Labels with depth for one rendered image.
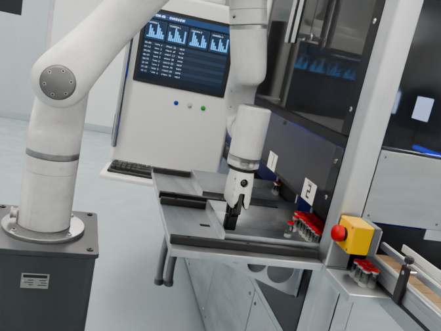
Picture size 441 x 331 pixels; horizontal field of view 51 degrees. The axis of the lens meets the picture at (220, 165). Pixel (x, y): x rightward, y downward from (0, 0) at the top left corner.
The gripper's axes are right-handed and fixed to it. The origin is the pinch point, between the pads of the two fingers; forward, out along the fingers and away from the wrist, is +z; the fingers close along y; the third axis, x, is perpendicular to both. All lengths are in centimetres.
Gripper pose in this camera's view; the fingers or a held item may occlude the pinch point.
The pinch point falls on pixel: (230, 222)
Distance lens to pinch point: 125.0
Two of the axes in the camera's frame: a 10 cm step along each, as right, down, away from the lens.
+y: -2.0, -2.6, 9.4
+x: -9.6, -1.4, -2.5
